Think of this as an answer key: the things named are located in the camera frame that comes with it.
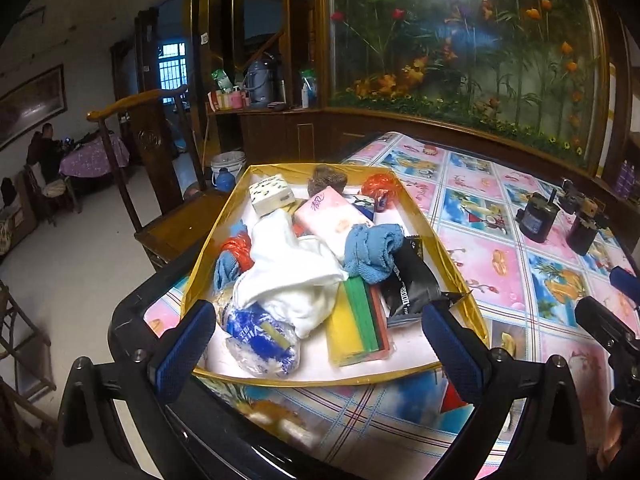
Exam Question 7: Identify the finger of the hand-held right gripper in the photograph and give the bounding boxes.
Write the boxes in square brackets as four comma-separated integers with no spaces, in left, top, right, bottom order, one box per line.
[574,296,640,362]
[610,266,640,311]

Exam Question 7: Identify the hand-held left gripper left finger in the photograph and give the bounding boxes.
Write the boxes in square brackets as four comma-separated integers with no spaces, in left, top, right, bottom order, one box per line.
[57,299,218,480]

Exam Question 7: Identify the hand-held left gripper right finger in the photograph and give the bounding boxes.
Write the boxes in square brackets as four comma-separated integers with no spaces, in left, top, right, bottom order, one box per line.
[421,300,588,480]

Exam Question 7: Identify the blue white plastic-wrapped bundle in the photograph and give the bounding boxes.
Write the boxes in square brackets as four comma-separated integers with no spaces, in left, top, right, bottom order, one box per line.
[220,300,301,378]

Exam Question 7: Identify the black snack packet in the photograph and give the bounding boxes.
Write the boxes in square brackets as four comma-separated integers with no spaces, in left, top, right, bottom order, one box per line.
[380,236,463,328]

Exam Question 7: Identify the striped sponge cloth pack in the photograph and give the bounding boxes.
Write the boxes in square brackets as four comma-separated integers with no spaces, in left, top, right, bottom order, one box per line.
[325,277,393,367]

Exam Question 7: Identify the orange and blue scrubber cloth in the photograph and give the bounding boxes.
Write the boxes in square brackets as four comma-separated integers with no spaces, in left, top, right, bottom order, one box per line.
[215,232,253,291]

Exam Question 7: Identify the white cloth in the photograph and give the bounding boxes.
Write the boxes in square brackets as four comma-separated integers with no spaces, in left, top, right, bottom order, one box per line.
[232,207,351,338]

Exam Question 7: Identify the blue towel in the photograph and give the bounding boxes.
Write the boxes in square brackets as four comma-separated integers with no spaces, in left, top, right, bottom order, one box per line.
[342,222,407,285]

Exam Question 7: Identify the golden cardboard box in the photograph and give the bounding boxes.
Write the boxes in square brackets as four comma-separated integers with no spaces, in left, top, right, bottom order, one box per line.
[182,161,491,388]

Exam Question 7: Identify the blue tissue pack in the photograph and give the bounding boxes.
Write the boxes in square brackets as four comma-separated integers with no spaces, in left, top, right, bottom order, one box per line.
[350,194,376,221]

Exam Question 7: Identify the lemon print tissue pack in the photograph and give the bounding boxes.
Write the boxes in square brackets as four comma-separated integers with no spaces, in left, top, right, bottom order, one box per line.
[248,174,297,217]

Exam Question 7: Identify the orange plastic bag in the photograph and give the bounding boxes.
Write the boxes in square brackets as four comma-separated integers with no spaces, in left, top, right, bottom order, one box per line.
[361,172,398,211]

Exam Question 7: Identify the pink tissue pack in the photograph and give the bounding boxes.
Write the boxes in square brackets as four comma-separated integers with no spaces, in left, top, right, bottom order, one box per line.
[293,185,376,261]

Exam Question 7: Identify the brown knitted gloves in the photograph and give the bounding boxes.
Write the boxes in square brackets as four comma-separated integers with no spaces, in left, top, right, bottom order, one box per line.
[306,164,350,197]

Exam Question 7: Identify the black motor with wooden pulley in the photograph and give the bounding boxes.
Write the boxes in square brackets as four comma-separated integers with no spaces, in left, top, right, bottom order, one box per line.
[565,199,608,257]

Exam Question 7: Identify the black table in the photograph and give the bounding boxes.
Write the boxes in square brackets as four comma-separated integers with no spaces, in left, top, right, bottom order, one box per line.
[109,250,361,480]

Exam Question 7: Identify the small black motor part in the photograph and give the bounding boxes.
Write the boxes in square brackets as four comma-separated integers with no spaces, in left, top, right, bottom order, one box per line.
[557,177,586,211]

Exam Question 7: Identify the black electric motor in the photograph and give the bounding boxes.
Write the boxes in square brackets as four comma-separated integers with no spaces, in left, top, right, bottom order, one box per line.
[515,191,560,243]

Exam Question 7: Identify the white bucket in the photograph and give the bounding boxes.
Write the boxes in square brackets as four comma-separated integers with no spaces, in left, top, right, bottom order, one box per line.
[210,151,247,181]

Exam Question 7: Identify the wooden chair with cushion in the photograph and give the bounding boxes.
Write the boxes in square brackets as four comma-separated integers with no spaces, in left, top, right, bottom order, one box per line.
[22,162,81,226]

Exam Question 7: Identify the table with purple cloth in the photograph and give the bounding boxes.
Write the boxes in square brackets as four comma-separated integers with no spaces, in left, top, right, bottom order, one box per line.
[59,132,131,178]

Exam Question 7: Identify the pink box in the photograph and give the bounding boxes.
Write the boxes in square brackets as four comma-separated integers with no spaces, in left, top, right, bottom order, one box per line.
[215,89,246,111]

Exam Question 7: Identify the barred window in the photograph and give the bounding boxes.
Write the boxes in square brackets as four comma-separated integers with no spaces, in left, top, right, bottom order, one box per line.
[156,37,188,103]

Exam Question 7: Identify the blue thermos jug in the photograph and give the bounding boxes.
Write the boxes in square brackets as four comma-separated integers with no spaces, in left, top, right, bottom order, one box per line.
[244,52,282,109]

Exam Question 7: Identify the glass flower display cabinet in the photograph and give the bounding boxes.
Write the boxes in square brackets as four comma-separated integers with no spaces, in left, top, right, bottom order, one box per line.
[320,0,611,171]

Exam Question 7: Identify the green spray bottle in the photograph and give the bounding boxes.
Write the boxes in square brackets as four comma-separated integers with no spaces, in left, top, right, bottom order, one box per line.
[299,67,319,108]

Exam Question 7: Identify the framed wall picture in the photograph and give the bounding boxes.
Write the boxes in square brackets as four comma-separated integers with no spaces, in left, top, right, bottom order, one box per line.
[0,64,68,151]

